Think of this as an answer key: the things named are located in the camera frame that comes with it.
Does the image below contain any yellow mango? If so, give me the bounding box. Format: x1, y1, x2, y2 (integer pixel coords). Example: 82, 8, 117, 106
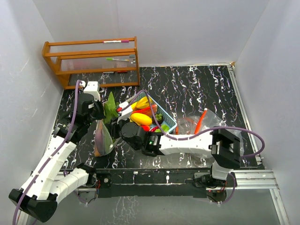
130, 113, 152, 126

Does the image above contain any red chili pepper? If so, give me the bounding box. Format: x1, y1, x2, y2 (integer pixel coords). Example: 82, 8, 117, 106
150, 126, 160, 132

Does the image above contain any white dotted zip bag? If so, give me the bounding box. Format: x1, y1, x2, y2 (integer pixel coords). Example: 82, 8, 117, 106
94, 120, 120, 157

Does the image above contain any watermelon slice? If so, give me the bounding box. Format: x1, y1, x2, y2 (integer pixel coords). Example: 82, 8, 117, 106
133, 105, 158, 117

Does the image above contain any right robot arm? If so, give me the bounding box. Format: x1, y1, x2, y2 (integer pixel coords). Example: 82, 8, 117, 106
108, 119, 241, 187

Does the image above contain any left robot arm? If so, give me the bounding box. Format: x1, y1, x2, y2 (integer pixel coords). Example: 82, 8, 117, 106
8, 91, 104, 223

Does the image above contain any clear bag orange zipper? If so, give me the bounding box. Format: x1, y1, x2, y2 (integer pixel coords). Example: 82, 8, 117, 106
175, 108, 244, 158

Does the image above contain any yellow banana bunch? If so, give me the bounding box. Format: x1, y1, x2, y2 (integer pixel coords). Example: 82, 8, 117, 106
131, 102, 138, 111

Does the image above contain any dark purple mangosteen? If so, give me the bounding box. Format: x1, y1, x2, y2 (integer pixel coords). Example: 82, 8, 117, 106
152, 113, 164, 125

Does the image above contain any yellow starfruit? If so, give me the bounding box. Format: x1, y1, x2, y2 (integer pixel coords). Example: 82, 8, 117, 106
135, 96, 152, 109

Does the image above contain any light blue plastic basket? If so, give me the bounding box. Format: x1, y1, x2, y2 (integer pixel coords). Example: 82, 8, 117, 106
126, 91, 177, 134

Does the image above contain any wooden shelf rack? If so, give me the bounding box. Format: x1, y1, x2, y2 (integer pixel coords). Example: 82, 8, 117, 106
42, 37, 140, 90

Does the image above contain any green pen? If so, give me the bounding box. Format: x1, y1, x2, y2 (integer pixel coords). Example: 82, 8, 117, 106
106, 57, 129, 62

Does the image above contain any pink white pen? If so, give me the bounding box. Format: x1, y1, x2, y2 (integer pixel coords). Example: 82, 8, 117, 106
103, 40, 130, 44

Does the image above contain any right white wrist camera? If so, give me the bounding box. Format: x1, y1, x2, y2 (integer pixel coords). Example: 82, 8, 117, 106
117, 102, 133, 124

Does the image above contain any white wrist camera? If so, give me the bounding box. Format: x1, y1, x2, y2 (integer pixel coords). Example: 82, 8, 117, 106
117, 102, 133, 124
83, 81, 100, 99

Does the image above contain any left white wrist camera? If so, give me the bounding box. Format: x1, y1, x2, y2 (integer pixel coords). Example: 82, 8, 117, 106
83, 81, 100, 99

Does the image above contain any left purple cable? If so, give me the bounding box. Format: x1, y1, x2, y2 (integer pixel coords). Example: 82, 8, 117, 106
12, 79, 86, 225

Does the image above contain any purple cable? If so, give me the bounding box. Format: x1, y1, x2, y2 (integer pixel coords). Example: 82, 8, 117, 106
119, 90, 265, 205
12, 79, 86, 225

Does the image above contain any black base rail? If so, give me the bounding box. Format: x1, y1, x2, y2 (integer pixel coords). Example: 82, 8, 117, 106
70, 167, 237, 199

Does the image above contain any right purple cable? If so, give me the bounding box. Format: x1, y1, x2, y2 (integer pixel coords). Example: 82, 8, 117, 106
119, 90, 265, 205

